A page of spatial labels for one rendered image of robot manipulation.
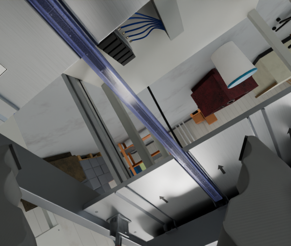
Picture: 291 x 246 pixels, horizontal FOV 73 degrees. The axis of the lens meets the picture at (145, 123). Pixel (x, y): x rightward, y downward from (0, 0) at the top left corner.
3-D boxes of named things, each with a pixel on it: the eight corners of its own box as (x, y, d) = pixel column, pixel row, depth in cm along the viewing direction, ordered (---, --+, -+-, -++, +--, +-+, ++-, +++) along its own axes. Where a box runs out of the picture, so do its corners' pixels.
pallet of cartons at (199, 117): (190, 117, 943) (199, 131, 928) (189, 114, 819) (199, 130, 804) (208, 106, 925) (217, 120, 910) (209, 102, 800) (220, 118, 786)
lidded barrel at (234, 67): (237, 33, 280) (261, 65, 269) (233, 47, 324) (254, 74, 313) (207, 53, 291) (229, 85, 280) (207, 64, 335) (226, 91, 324)
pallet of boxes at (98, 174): (53, 170, 452) (72, 214, 432) (77, 155, 438) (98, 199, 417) (80, 164, 555) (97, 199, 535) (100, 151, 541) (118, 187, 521)
